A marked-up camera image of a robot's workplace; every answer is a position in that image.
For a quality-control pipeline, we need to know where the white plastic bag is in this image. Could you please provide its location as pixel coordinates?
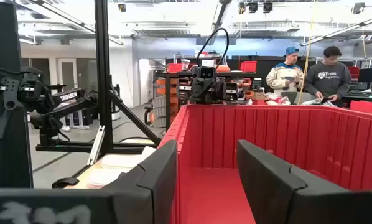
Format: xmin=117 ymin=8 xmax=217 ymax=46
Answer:
xmin=264 ymin=92 xmax=291 ymax=106

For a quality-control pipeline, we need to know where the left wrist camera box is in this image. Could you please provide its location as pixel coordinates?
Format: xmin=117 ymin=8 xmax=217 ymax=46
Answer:
xmin=198 ymin=65 xmax=216 ymax=80

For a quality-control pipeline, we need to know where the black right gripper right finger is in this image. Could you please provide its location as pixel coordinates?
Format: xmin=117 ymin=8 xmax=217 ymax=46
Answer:
xmin=236 ymin=139 xmax=348 ymax=224

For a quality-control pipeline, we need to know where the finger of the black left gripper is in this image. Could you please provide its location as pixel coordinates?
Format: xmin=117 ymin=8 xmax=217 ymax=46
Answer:
xmin=190 ymin=78 xmax=208 ymax=105
xmin=211 ymin=79 xmax=226 ymax=105

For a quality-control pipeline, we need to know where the black table clamp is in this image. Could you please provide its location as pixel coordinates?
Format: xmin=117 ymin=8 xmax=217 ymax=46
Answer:
xmin=51 ymin=177 xmax=80 ymax=189

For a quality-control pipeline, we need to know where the black storage shelf rack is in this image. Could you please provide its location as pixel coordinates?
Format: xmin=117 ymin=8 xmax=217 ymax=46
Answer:
xmin=154 ymin=70 xmax=258 ymax=130

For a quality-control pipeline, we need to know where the person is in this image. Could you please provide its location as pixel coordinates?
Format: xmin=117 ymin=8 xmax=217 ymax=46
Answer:
xmin=266 ymin=46 xmax=305 ymax=96
xmin=304 ymin=45 xmax=353 ymax=106

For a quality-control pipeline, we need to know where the black camera cable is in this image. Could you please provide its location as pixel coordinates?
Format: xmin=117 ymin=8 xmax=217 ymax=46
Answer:
xmin=197 ymin=27 xmax=230 ymax=68

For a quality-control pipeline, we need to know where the black aluminium table frame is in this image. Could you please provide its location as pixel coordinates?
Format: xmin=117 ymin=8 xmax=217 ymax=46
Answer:
xmin=35 ymin=0 xmax=162 ymax=156

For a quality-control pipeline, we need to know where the red box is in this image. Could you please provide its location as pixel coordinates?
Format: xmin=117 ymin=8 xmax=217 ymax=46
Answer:
xmin=350 ymin=100 xmax=372 ymax=114

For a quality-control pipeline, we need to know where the yellow hanging cable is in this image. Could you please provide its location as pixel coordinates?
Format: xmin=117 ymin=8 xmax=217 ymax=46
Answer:
xmin=297 ymin=0 xmax=317 ymax=106

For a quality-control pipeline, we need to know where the silver metal strip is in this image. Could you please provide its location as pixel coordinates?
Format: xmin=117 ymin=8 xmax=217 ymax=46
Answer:
xmin=86 ymin=125 xmax=106 ymax=166

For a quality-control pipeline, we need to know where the black panel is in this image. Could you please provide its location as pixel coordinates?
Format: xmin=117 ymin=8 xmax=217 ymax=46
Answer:
xmin=0 ymin=0 xmax=34 ymax=189

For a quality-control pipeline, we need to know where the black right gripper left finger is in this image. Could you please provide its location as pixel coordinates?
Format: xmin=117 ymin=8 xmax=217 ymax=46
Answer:
xmin=102 ymin=139 xmax=178 ymax=224

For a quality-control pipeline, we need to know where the red storage bin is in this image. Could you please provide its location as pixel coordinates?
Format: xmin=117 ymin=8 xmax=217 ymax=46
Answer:
xmin=240 ymin=60 xmax=258 ymax=73
xmin=167 ymin=63 xmax=183 ymax=74

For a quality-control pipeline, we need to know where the pink slide sandal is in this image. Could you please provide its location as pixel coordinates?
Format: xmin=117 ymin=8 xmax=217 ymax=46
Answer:
xmin=101 ymin=146 xmax=157 ymax=170

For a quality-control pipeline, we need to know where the red plastic bin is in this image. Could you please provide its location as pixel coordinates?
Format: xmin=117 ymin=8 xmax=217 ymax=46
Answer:
xmin=157 ymin=104 xmax=372 ymax=224

